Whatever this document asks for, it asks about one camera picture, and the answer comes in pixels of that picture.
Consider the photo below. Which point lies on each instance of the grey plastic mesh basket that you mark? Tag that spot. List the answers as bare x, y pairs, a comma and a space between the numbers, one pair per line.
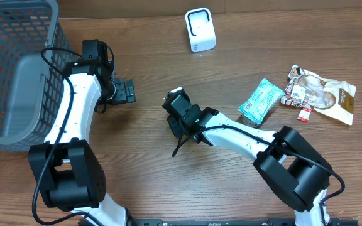
33, 46

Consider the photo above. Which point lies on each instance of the red snack stick packet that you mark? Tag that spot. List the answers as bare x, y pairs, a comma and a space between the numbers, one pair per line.
304, 114

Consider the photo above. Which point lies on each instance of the teal orange snack packet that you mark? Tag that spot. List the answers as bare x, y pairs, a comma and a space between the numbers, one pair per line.
261, 101

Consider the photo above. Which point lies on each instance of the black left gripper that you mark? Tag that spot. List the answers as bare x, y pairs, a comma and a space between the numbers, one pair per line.
123, 91

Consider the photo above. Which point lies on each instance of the white barcode scanner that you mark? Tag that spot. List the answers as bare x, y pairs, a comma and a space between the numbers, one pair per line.
200, 29

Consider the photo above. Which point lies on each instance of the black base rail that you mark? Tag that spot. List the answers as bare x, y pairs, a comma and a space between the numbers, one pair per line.
269, 222

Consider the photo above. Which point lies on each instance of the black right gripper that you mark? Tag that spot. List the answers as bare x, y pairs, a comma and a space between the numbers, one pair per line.
173, 124

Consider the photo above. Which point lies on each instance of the beige brown snack bag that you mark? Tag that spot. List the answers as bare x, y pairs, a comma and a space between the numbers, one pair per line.
330, 97

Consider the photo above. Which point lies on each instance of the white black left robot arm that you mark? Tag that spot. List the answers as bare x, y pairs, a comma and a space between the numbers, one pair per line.
70, 181

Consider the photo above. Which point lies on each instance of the small orange white box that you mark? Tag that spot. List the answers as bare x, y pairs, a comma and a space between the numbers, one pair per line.
176, 89

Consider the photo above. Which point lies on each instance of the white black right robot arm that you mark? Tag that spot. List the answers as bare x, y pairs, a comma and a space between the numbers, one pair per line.
290, 166

